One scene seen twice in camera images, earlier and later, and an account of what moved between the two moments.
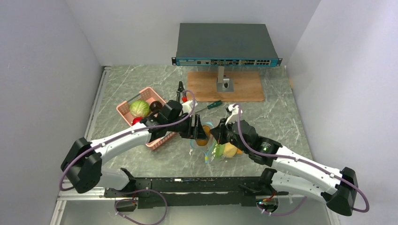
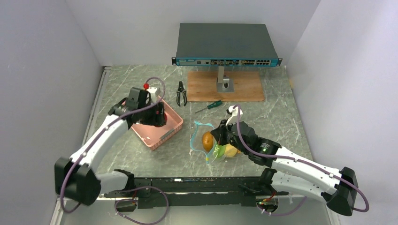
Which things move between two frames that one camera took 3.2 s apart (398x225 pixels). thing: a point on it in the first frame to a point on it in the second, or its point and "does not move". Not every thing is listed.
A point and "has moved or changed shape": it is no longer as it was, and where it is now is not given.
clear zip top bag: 211,151 does not move
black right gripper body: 226,135 does not move
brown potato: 203,142 has moved or changed shape
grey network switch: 218,44 does not move
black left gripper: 196,132 to 156,119
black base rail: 155,192 does not move
